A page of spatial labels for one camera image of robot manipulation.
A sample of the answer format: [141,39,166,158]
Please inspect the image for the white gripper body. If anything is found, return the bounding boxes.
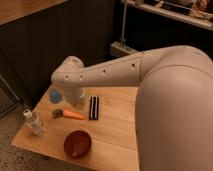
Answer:
[65,88,85,105]

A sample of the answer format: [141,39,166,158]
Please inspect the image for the clear plastic water bottle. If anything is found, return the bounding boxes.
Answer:
[23,109,46,136]

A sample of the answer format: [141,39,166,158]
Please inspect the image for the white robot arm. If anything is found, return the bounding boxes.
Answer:
[51,45,213,171]

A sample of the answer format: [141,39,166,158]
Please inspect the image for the blue round cup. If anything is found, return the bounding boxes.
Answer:
[50,89,62,103]

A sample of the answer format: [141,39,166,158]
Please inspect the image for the black and white striped block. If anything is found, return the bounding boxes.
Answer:
[89,96,99,120]

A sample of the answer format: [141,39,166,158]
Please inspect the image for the orange toy carrot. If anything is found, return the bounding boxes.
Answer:
[52,109,85,120]

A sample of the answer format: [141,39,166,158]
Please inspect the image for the red-brown bowl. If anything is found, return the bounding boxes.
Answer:
[64,130,92,159]

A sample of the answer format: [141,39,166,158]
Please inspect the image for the metal shelf rack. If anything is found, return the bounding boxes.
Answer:
[110,0,213,59]

